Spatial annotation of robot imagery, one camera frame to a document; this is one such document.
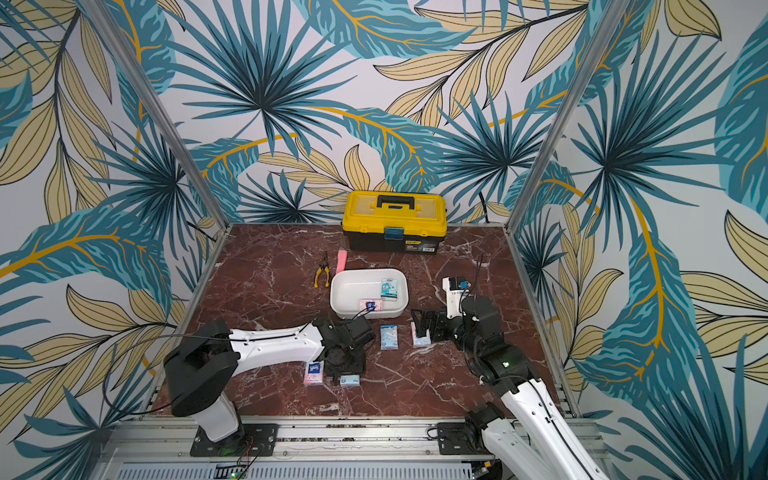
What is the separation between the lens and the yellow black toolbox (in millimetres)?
1008

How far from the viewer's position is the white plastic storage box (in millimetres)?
966

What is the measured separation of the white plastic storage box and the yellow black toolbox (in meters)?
0.12
